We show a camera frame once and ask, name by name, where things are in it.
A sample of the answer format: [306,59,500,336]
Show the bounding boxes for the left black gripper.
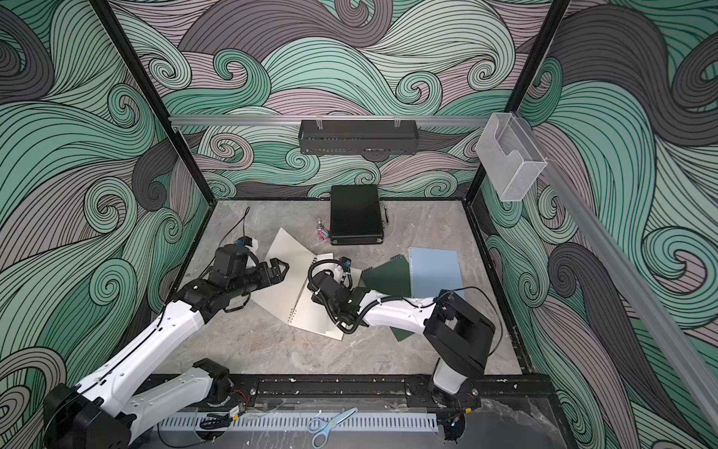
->
[226,258,288,301]

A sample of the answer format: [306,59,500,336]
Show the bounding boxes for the beige spiral notebook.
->
[252,228,344,340]

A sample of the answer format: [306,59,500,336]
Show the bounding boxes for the dark green spiral notebook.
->
[360,253,419,343]

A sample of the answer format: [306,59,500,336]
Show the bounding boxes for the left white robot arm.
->
[43,244,290,448]

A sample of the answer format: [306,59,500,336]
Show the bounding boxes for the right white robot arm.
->
[308,258,495,408]

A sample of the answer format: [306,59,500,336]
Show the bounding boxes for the black case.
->
[329,184,384,246]

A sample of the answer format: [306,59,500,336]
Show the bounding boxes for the light blue spiral notebook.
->
[409,247,464,299]

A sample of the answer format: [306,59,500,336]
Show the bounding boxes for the blue scissors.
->
[308,408,358,449]

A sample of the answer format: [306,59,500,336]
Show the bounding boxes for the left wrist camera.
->
[213,236,259,277]

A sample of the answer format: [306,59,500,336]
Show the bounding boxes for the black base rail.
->
[230,374,555,409]

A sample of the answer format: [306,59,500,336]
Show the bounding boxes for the white slotted cable duct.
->
[159,412,439,433]

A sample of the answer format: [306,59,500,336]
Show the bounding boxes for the black wall tray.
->
[298,119,419,155]

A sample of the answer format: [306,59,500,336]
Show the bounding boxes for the aluminium rail back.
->
[169,114,490,129]

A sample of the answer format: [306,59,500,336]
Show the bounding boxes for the aluminium rail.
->
[169,114,490,129]
[526,120,718,433]

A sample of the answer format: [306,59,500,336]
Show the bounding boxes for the clear wall holder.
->
[475,112,547,202]

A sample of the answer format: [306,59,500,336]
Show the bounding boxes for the aluminium rail right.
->
[526,120,718,433]

